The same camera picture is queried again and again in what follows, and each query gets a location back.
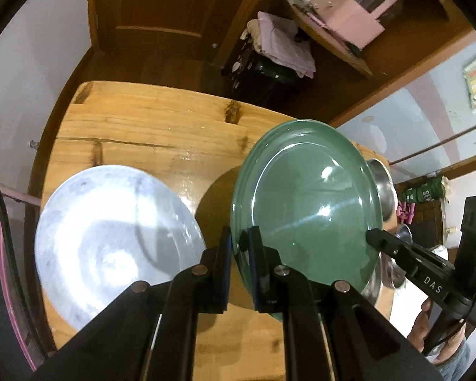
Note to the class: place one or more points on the wooden corner shelf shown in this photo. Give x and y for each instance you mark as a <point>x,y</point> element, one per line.
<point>425,34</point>

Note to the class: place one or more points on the folded pink cloth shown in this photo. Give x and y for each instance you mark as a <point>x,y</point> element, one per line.
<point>274,38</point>

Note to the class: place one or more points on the white floral plate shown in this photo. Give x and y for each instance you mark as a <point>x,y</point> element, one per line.
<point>105,228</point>

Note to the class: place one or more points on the pink dumbbells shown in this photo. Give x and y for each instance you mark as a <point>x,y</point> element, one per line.
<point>405,212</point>

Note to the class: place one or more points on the pink plastic container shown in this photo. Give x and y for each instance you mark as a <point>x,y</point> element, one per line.
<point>357,22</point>

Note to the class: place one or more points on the person's right hand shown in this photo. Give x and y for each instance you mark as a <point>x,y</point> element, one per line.
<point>421,328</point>

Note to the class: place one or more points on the large steel bowl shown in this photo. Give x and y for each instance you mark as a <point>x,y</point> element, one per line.
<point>380,289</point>

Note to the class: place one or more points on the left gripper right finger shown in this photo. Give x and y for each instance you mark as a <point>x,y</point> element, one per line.
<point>278,289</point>

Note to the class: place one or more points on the green ceramic plate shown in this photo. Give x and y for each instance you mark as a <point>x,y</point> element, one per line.
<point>313,197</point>

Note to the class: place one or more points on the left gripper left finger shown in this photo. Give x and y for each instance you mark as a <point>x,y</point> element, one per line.
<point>201,289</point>

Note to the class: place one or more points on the brown wooden door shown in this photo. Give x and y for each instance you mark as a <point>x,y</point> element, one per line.
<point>206,30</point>

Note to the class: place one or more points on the green bag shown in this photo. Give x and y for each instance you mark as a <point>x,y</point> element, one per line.
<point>435,188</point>

